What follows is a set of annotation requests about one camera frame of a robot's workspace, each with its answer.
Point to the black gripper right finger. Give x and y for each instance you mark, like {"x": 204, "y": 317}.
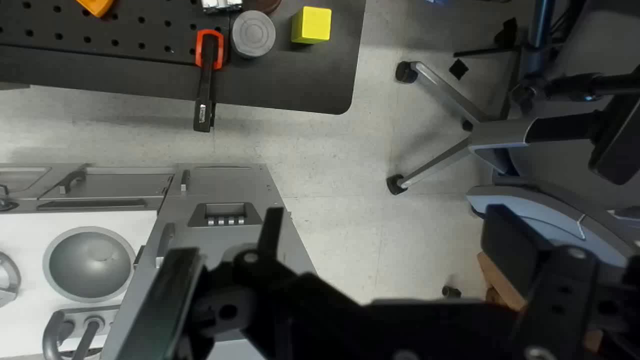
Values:
{"x": 554, "y": 319}

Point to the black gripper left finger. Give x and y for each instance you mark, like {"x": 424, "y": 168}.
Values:
{"x": 160, "y": 321}

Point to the grey toy kitchen cabinet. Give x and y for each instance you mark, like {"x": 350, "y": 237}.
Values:
{"x": 213, "y": 209}

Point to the grey toy sink bowl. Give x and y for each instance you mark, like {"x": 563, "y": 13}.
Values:
{"x": 89, "y": 264}

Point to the blue office chair seat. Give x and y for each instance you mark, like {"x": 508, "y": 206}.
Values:
{"x": 558, "y": 220}

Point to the grey office chair base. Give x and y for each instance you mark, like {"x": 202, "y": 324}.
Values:
{"x": 506, "y": 143}

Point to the black perforated workbench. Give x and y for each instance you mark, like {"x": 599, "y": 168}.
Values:
{"x": 146, "y": 47}

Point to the grey round cylinder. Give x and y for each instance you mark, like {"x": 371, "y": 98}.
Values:
{"x": 253, "y": 35}

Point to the silver metal object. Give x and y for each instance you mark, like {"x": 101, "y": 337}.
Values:
{"x": 220, "y": 4}

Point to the orange block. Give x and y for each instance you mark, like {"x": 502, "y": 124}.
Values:
{"x": 96, "y": 6}

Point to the yellow cube block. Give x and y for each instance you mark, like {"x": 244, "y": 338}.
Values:
{"x": 312, "y": 24}

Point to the orange handled clamp tool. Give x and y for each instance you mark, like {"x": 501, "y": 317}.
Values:
{"x": 209, "y": 58}

